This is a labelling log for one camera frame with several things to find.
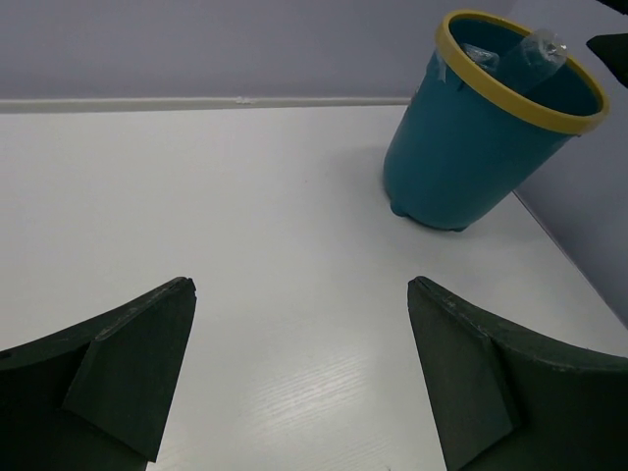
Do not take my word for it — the green label plastic bottle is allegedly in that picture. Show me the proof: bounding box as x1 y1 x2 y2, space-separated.
461 43 499 75

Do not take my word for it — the blue bin yellow rim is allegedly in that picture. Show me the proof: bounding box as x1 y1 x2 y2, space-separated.
383 10 608 232

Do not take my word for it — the clear slim plastic bottle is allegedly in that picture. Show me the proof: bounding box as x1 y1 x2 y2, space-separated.
511 28 568 94

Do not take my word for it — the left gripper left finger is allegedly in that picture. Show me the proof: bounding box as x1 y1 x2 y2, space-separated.
1 277 196 470

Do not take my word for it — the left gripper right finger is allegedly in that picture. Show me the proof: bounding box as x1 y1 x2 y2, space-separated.
407 277 627 470

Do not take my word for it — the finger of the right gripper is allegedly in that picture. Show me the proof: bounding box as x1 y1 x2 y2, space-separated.
587 32 628 88

